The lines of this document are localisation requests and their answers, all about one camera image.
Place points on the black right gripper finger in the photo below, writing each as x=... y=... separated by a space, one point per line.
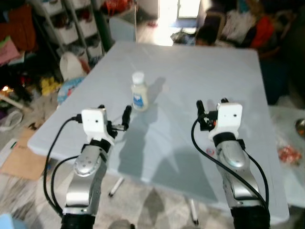
x=200 y=107
x=224 y=100

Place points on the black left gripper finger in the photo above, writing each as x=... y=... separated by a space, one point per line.
x=100 y=108
x=127 y=115

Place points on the white bottle with blue label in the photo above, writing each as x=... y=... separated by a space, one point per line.
x=139 y=98

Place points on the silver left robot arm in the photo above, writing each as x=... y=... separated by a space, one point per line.
x=86 y=164

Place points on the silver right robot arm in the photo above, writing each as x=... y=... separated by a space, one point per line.
x=233 y=160

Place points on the table with pale blue cloth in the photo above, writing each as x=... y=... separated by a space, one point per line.
x=190 y=76

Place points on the white round bag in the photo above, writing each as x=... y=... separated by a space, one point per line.
x=72 y=66

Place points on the yellow toy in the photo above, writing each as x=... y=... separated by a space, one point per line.
x=49 y=85

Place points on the metal bowl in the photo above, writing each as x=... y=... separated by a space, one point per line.
x=300 y=127

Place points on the red snack packet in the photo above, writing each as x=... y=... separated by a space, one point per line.
x=289 y=154

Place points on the white storage shelf rack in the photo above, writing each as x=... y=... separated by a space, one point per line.
x=71 y=28

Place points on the brown cardboard sheet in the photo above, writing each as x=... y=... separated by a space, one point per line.
x=21 y=160

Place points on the table with clear plastic cover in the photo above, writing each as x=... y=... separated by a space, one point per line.
x=293 y=181

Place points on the orange cloth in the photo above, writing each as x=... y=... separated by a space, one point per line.
x=21 y=28

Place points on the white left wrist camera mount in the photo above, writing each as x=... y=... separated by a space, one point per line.
x=93 y=121

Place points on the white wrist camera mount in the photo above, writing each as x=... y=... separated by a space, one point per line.
x=93 y=121
x=228 y=117

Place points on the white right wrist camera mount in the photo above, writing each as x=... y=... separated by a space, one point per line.
x=228 y=117

